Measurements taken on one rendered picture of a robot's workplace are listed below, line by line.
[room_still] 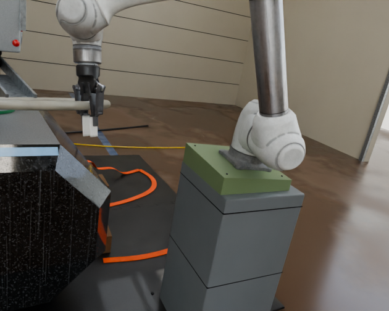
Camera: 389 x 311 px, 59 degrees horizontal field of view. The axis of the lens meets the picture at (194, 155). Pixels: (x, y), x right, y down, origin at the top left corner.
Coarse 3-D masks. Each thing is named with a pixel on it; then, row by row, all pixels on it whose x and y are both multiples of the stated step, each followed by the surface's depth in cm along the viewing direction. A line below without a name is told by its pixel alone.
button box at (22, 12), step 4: (20, 0) 158; (24, 0) 159; (20, 4) 158; (24, 4) 159; (20, 8) 159; (24, 8) 160; (20, 12) 160; (24, 12) 161; (20, 16) 160; (24, 16) 161; (20, 20) 161; (24, 20) 162; (20, 24) 161; (24, 24) 162; (20, 28) 162; (24, 28) 163
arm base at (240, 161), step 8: (224, 152) 149; (232, 152) 144; (240, 152) 141; (232, 160) 142; (240, 160) 141; (248, 160) 141; (256, 160) 142; (240, 168) 138; (248, 168) 141; (256, 168) 143; (264, 168) 144
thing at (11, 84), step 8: (0, 56) 174; (8, 64) 167; (8, 72) 165; (0, 80) 158; (8, 80) 160; (16, 80) 158; (0, 88) 140; (8, 88) 152; (16, 88) 155; (24, 88) 151; (0, 96) 141; (8, 96) 137; (16, 96) 147; (24, 96) 149; (32, 96) 145
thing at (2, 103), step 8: (0, 104) 102; (8, 104) 102; (16, 104) 102; (24, 104) 102; (32, 104) 103; (40, 104) 103; (48, 104) 104; (56, 104) 106; (64, 104) 107; (72, 104) 109; (80, 104) 111; (88, 104) 113; (104, 104) 122
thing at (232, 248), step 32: (192, 192) 149; (288, 192) 143; (192, 224) 150; (224, 224) 130; (256, 224) 138; (288, 224) 147; (192, 256) 150; (224, 256) 136; (256, 256) 145; (192, 288) 150; (224, 288) 143; (256, 288) 153
